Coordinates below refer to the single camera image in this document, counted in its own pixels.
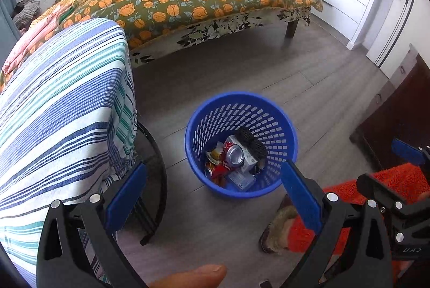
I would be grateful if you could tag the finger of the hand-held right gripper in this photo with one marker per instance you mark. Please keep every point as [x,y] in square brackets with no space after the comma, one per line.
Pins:
[406,151]
[379,189]

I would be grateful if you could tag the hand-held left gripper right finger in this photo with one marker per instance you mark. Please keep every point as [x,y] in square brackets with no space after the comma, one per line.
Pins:
[300,197]

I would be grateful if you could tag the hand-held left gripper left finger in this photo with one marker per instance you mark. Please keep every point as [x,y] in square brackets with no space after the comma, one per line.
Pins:
[126,197]

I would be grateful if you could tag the clear cartoon-print plastic box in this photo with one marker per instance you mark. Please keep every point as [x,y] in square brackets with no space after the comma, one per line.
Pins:
[243,178]

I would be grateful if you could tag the crushed red can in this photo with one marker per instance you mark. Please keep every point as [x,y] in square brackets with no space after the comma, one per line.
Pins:
[231,153]

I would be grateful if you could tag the red yellow snack bag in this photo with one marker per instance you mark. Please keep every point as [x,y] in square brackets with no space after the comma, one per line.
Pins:
[216,167]

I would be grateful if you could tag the blue plastic basket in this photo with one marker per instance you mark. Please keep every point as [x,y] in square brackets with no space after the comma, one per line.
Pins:
[201,126]

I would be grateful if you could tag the person's left hand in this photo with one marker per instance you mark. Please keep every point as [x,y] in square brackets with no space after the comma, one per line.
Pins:
[195,276]

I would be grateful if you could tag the brown fuzzy slipper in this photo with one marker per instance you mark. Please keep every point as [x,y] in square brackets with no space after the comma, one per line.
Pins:
[275,227]

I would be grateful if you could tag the striped tablecloth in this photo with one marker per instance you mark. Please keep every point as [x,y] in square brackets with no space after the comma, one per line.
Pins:
[60,126]

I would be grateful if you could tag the white door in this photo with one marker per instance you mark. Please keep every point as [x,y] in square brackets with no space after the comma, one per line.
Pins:
[393,25]

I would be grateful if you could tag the wooden bed leg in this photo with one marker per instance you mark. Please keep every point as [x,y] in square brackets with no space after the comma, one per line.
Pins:
[291,28]

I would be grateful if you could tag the leaf-print bed skirt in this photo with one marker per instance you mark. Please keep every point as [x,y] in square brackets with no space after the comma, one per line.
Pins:
[218,29]

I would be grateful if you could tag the pink folded blanket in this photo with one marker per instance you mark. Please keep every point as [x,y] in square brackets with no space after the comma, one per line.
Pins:
[30,36]

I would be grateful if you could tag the pile of clothes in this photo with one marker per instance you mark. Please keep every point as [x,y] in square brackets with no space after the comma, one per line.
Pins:
[27,12]

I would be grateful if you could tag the teal curtain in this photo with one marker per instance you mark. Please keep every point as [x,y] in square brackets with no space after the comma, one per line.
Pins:
[6,15]

